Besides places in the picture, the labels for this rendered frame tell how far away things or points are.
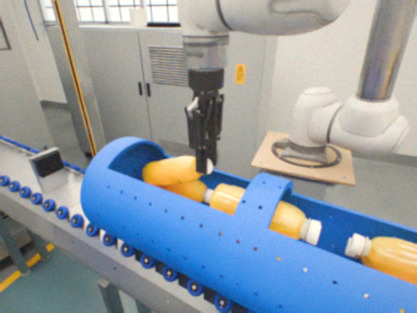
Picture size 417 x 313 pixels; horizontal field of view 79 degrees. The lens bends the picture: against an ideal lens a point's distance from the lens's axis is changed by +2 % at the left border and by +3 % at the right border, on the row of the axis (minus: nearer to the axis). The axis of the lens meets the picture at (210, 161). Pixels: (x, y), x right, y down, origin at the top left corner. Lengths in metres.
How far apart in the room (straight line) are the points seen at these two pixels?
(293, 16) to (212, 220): 0.35
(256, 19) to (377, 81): 0.61
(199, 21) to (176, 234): 0.39
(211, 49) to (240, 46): 1.56
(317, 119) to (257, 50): 1.09
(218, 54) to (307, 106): 0.61
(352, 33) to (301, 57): 0.52
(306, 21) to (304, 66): 2.89
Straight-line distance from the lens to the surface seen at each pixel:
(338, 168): 1.11
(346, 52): 3.26
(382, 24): 0.92
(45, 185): 1.17
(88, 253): 0.94
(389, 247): 0.59
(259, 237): 0.46
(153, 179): 0.72
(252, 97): 2.09
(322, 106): 1.05
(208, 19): 0.47
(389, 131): 0.99
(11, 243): 2.07
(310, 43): 3.24
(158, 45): 2.34
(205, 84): 0.51
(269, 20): 0.40
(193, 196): 0.73
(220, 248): 0.49
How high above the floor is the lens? 1.52
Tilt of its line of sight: 30 degrees down
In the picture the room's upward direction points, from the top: straight up
